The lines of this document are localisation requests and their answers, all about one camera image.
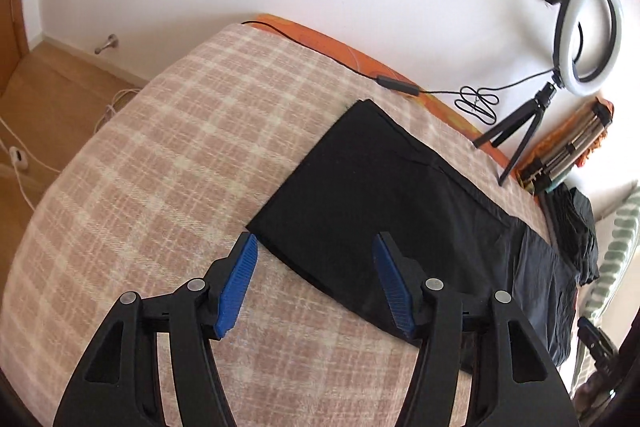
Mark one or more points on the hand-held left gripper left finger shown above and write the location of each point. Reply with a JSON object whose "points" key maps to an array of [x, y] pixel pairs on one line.
{"points": [[238, 283]]}

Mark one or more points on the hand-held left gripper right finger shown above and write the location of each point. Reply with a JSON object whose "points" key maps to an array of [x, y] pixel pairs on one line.
{"points": [[394, 288]]}

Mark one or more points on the black pants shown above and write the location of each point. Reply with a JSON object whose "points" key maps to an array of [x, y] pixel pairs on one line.
{"points": [[400, 207]]}

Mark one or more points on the pile of dark clothes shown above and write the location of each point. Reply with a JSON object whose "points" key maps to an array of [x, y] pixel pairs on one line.
{"points": [[575, 232]]}

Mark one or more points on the pink plaid blanket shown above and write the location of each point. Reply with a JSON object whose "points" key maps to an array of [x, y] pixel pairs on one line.
{"points": [[150, 187]]}

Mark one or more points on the folded metal tripod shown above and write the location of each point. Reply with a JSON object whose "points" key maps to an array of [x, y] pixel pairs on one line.
{"points": [[575, 147]]}

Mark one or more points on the black tripod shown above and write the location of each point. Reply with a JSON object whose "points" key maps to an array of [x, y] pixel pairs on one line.
{"points": [[525, 122]]}

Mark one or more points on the orange bed sheet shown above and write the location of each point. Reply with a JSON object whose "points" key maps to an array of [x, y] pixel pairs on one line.
{"points": [[345, 47]]}

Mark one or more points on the metal door stop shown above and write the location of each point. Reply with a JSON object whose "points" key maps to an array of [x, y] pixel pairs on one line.
{"points": [[106, 44]]}

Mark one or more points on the wooden door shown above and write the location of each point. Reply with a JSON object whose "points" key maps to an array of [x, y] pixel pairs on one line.
{"points": [[9, 32]]}

